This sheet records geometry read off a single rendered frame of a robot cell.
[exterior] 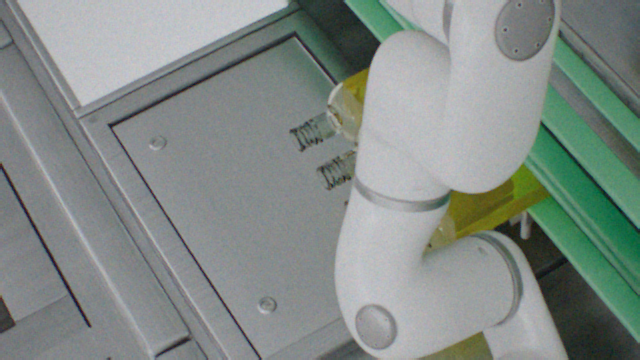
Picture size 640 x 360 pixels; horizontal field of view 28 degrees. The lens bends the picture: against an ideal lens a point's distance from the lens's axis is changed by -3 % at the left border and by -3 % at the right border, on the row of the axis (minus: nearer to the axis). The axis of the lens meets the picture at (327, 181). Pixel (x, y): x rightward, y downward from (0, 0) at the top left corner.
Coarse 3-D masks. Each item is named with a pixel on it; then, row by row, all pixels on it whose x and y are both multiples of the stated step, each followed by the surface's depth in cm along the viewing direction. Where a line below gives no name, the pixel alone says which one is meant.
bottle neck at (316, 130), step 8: (328, 112) 145; (312, 120) 144; (320, 120) 144; (328, 120) 144; (296, 128) 144; (304, 128) 144; (312, 128) 144; (320, 128) 144; (328, 128) 144; (336, 128) 145; (296, 136) 143; (304, 136) 143; (312, 136) 144; (320, 136) 144; (328, 136) 145; (296, 144) 145; (304, 144) 144; (312, 144) 144
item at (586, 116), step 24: (552, 72) 131; (576, 72) 130; (552, 96) 128; (576, 96) 129; (600, 96) 128; (552, 120) 127; (576, 120) 126; (600, 120) 127; (624, 120) 126; (576, 144) 125; (600, 144) 124; (624, 144) 125; (600, 168) 123; (624, 168) 123; (624, 192) 121
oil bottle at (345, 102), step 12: (360, 72) 146; (348, 84) 145; (360, 84) 145; (336, 96) 145; (348, 96) 144; (360, 96) 144; (336, 108) 144; (348, 108) 143; (360, 108) 143; (336, 120) 144; (348, 120) 143; (360, 120) 143; (348, 132) 145
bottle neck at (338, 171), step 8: (352, 152) 142; (336, 160) 141; (344, 160) 141; (352, 160) 141; (320, 168) 141; (328, 168) 141; (336, 168) 141; (344, 168) 141; (352, 168) 141; (320, 176) 143; (328, 176) 140; (336, 176) 141; (344, 176) 141; (352, 176) 142; (328, 184) 141; (336, 184) 141
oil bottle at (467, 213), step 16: (512, 176) 137; (528, 176) 137; (464, 192) 136; (496, 192) 136; (512, 192) 136; (528, 192) 138; (544, 192) 140; (448, 208) 135; (464, 208) 135; (480, 208) 135; (496, 208) 136; (512, 208) 138; (448, 224) 134; (464, 224) 135; (480, 224) 137; (496, 224) 139; (432, 240) 135; (448, 240) 136
